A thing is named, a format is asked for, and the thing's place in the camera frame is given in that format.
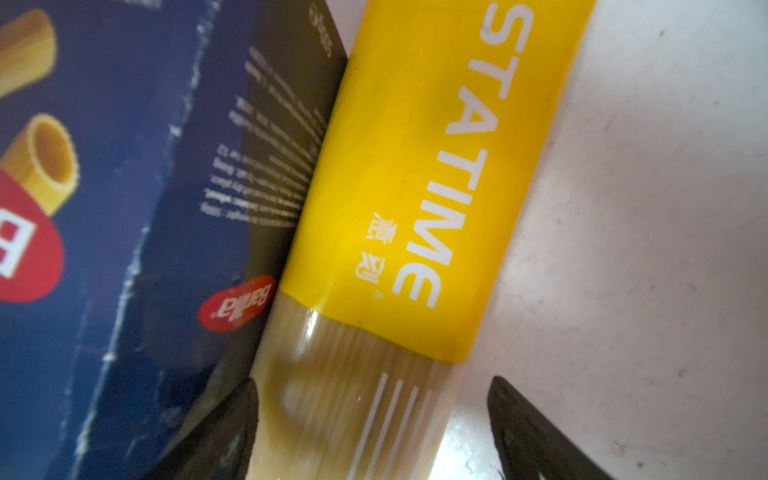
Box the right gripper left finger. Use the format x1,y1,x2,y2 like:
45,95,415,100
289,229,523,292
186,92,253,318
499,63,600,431
144,378,259,480

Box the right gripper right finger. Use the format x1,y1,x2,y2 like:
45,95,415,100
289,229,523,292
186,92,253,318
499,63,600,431
487,376,611,480

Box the blue Barilla rigatoni box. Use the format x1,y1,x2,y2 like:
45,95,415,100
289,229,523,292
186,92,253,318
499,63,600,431
1,0,347,479

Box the yellow Pastatime bag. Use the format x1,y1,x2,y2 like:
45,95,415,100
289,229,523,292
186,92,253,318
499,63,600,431
248,1,594,479

